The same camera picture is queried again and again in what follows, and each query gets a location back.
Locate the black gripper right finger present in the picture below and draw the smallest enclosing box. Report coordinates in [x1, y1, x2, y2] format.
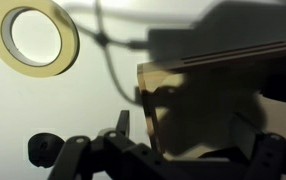
[232, 112, 286, 180]

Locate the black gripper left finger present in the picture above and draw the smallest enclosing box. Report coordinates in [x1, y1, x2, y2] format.
[47, 109, 171, 180]

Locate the light wooden slotted tray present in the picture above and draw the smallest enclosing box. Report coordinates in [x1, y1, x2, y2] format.
[136, 38, 286, 161]

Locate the small black dome knob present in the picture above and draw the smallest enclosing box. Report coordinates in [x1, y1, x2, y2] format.
[27, 132, 66, 169]

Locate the beige masking tape roll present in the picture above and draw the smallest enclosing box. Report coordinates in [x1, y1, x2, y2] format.
[0, 0, 81, 79]

